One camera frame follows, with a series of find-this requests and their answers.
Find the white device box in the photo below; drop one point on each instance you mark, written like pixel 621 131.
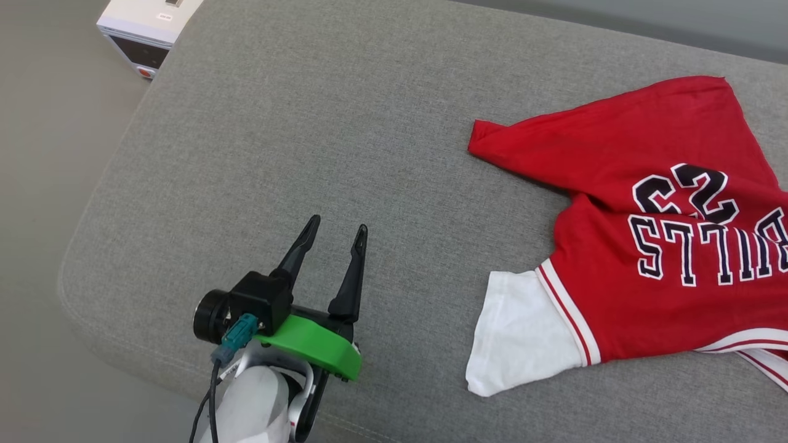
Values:
pixel 141 24

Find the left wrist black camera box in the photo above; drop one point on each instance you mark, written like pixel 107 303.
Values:
pixel 261 301

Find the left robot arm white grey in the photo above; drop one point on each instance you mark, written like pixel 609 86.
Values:
pixel 252 400

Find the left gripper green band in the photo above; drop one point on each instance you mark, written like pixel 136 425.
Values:
pixel 320 347

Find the red white basketball jersey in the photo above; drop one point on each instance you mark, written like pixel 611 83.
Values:
pixel 615 154

